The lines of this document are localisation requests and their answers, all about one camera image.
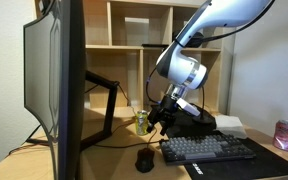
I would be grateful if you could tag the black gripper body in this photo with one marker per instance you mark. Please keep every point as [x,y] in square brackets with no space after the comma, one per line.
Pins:
[165,112]

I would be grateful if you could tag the grey black keyboard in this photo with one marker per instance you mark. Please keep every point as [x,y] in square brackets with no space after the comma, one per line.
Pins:
[207,149]

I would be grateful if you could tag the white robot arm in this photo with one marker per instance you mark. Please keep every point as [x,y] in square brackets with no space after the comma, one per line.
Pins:
[182,70]

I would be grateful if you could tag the yellow green soda can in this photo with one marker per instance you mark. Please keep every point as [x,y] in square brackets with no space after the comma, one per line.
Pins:
[141,123]

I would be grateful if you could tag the black fabric bag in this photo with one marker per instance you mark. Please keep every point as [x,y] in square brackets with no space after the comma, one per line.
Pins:
[189,126]

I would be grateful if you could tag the black computer mouse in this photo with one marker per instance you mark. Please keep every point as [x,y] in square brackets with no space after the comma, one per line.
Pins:
[144,161]

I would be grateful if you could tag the black round-base stand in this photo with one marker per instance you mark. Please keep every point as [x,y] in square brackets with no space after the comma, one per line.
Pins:
[203,119]

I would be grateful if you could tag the black monitor stand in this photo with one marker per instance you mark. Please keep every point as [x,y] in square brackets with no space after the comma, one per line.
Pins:
[110,106]

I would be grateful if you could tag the flat black device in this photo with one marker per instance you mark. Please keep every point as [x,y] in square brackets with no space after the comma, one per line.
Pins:
[154,45]

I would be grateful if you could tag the wooden cubby shelf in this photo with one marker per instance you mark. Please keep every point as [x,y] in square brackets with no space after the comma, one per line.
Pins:
[130,33]

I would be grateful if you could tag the black curved monitor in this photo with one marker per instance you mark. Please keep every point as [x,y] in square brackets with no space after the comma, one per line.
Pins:
[67,83]

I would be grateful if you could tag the black mouse pad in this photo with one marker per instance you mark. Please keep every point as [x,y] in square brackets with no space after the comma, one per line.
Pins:
[257,165]

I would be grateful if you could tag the crushed red soda can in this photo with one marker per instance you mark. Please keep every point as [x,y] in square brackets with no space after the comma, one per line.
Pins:
[285,136]

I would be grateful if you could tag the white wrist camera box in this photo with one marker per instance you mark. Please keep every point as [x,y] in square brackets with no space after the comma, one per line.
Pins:
[188,106]

